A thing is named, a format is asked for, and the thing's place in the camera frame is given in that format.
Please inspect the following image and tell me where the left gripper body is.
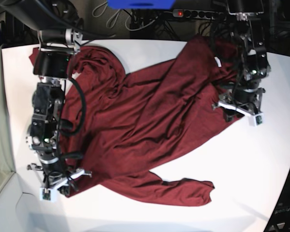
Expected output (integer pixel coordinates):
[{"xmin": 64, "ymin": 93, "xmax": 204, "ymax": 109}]
[{"xmin": 212, "ymin": 84, "xmax": 266, "ymax": 127}]

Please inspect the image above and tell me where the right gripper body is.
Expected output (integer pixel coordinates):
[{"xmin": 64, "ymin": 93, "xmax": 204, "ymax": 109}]
[{"xmin": 27, "ymin": 158, "xmax": 92, "ymax": 202}]

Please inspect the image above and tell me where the dark red t-shirt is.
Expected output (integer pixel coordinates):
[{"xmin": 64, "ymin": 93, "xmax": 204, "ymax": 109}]
[{"xmin": 29, "ymin": 33, "xmax": 247, "ymax": 207}]

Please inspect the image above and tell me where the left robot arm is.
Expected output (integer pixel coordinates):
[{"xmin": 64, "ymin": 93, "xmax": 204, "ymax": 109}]
[{"xmin": 210, "ymin": 0, "xmax": 271, "ymax": 127}]

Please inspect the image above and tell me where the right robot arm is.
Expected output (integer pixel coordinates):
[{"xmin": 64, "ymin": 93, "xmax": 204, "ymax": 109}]
[{"xmin": 0, "ymin": 0, "xmax": 91, "ymax": 202}]

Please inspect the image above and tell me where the black power strip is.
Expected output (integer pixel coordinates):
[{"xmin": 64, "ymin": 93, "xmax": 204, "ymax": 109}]
[{"xmin": 165, "ymin": 9, "xmax": 227, "ymax": 22}]

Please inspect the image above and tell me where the blue box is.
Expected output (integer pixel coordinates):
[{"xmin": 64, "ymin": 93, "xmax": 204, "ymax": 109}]
[{"xmin": 107, "ymin": 0, "xmax": 175, "ymax": 9}]

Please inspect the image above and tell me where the white cable loop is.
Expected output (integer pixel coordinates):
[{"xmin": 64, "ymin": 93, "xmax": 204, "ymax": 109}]
[{"xmin": 91, "ymin": 4, "xmax": 158, "ymax": 31}]

